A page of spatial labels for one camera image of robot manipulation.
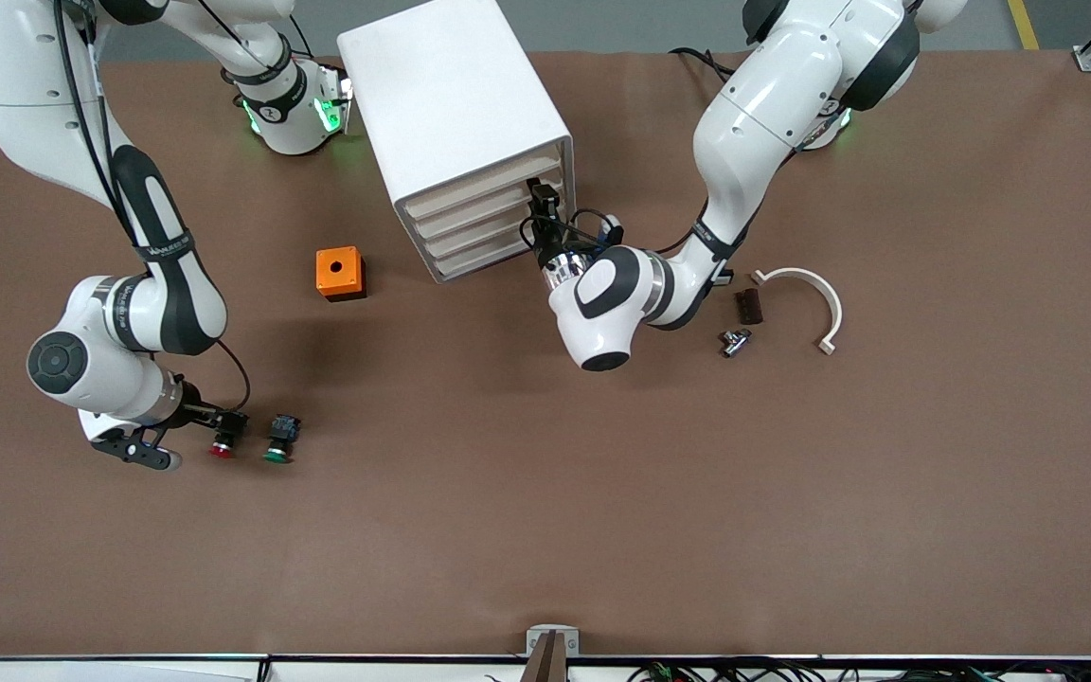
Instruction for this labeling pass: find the green mushroom push button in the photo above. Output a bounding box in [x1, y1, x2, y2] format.
[262, 414, 304, 465]

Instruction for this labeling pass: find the brown table cover sheet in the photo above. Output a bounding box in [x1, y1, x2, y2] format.
[0, 47, 1091, 661]

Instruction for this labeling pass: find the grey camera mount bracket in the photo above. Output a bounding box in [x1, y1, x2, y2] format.
[521, 624, 581, 682]

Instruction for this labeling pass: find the orange button enclosure box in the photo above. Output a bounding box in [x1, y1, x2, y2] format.
[315, 246, 367, 303]

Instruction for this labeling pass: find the black cable bundle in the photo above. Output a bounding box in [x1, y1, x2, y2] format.
[629, 659, 1091, 682]

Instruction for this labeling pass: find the black left base cable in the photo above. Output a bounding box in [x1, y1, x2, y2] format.
[668, 46, 738, 82]

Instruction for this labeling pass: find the white curved pipe clamp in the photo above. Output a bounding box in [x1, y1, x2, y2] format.
[750, 267, 845, 357]

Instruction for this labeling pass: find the white drawer cabinet shell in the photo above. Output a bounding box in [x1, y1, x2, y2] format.
[336, 0, 578, 285]

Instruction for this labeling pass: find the white plastic drawer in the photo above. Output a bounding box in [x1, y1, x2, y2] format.
[402, 152, 567, 224]
[410, 173, 569, 242]
[430, 227, 546, 280]
[420, 194, 571, 261]

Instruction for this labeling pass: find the red mushroom push button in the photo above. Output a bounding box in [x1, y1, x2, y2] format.
[208, 415, 250, 460]

